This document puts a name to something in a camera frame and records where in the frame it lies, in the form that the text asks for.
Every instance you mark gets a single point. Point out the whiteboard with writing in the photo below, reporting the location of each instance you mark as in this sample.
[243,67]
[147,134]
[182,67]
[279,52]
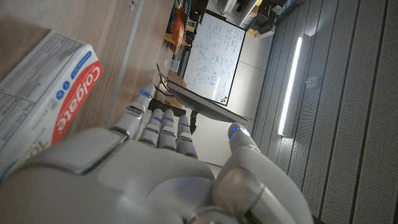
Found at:
[214,56]

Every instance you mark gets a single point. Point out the colourful toy airplane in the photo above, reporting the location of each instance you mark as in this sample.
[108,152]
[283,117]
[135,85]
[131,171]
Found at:
[178,28]

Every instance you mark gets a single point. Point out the Colgate toothpaste box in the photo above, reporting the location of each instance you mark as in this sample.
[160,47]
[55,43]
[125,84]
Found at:
[40,93]

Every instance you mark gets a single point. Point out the black computer monitor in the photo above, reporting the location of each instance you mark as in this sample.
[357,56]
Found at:
[205,104]

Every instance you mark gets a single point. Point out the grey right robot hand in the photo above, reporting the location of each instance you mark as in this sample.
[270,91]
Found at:
[130,180]

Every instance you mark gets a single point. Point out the long ceiling light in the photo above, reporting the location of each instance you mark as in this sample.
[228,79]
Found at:
[289,87]

